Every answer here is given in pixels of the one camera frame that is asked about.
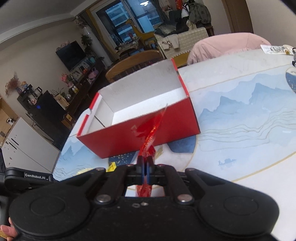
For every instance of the brown cardboard gift box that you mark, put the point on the brown cardboard gift box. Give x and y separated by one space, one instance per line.
68 121

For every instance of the white paper packet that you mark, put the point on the white paper packet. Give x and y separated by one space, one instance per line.
282 50

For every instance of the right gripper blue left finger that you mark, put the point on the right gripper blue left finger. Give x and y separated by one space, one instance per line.
118 181

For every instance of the blue mountain table mat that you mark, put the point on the blue mountain table mat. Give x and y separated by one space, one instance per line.
247 124

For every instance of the white cabinet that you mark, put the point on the white cabinet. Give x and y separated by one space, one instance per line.
25 148

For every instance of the cream yellow snack bag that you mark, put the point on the cream yellow snack bag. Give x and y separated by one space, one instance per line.
83 171

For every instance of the person left hand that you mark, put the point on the person left hand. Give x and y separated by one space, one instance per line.
9 231

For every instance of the wooden dining chair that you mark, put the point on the wooden dining chair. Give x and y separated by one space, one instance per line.
132 64

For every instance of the yellow giraffe toy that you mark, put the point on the yellow giraffe toy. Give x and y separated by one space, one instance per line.
143 37

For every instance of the dark tv cabinet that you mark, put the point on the dark tv cabinet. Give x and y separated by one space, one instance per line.
47 110

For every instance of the black television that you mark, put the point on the black television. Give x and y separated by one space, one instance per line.
71 55

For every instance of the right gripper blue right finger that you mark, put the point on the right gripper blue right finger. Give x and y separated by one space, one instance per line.
169 178

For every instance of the yellow minion snack packet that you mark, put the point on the yellow minion snack packet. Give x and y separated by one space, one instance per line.
112 167

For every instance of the large red snack bag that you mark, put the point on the large red snack bag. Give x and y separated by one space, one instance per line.
147 152

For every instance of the pile of clothes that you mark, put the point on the pile of clothes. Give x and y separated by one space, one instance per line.
188 15

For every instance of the sofa with white cover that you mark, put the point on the sofa with white cover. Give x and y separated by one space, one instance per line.
178 44

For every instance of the pink jacket on chair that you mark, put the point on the pink jacket on chair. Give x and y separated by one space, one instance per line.
226 44

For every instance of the red cardboard box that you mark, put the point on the red cardboard box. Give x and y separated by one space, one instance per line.
123 114

